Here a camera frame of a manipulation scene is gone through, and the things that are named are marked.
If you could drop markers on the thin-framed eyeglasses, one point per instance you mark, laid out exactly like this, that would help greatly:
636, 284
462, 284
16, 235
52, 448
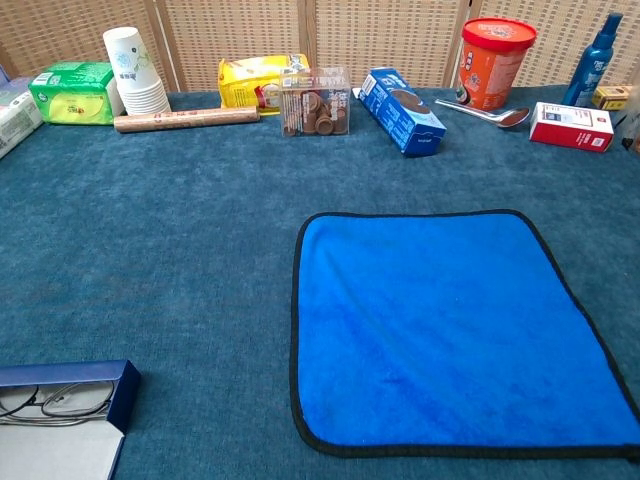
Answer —
75, 400

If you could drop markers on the dark blue glasses case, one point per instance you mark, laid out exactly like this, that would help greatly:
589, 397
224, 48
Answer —
60, 450

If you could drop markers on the dark teal table cover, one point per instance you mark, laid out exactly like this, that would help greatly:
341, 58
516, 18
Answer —
200, 275

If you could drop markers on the clear box of chocolate cups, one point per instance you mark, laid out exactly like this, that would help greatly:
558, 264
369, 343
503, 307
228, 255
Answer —
315, 107

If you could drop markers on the dark blue cookie carton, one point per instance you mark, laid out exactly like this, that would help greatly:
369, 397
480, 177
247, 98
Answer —
405, 125

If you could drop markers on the bright blue microfiber cloth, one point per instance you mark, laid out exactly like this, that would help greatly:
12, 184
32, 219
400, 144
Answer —
440, 325

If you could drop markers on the brown paper wrap roll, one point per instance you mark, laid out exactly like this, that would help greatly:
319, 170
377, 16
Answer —
190, 120

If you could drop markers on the yellow snack bag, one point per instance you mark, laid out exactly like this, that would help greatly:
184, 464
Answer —
250, 75

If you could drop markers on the woven folding screen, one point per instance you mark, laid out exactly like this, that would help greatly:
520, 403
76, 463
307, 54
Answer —
390, 40

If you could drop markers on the metal spoon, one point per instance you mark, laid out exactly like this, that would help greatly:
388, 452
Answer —
515, 118

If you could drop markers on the orange instant noodle tub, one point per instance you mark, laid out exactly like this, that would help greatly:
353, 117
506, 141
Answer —
492, 70

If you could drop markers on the white paper cup stack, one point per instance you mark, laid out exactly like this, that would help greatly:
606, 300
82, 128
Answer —
132, 65

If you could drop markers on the red and white small box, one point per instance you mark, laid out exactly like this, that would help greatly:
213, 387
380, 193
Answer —
570, 127

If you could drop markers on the green tissue pack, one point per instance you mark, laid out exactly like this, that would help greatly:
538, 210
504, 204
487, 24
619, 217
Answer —
70, 95

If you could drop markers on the blue spray bottle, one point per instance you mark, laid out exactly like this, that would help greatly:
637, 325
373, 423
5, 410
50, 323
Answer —
592, 70

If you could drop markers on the small yellow brown box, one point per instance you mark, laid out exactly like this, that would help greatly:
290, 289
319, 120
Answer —
612, 97

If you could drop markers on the pastel tissue multi-pack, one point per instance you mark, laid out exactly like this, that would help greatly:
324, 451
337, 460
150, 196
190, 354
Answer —
17, 120

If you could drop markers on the clear bag of cookies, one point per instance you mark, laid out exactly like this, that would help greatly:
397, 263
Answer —
632, 130

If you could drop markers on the pale blue wipes pack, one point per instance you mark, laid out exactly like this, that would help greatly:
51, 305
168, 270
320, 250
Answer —
2, 75

